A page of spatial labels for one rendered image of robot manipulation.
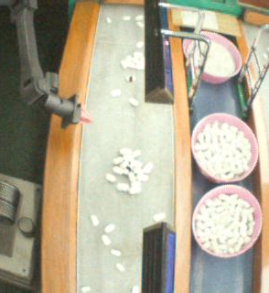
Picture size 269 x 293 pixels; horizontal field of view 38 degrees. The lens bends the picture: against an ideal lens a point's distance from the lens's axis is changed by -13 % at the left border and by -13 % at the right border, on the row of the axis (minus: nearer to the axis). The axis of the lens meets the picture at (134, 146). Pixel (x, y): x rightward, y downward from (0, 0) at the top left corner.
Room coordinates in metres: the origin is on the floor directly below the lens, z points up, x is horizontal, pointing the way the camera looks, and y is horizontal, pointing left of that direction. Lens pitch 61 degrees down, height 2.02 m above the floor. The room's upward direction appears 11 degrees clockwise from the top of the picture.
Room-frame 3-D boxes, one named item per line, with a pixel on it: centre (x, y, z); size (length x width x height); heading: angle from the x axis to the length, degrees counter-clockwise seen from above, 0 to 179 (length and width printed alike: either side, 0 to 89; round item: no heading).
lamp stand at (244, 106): (1.05, -0.47, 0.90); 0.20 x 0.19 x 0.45; 9
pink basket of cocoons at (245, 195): (0.48, -0.36, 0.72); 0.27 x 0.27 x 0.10
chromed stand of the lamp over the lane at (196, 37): (0.99, -0.07, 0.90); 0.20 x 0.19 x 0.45; 9
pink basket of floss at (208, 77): (1.19, -0.24, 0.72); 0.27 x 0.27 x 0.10
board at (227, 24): (1.40, -0.21, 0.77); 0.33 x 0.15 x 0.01; 99
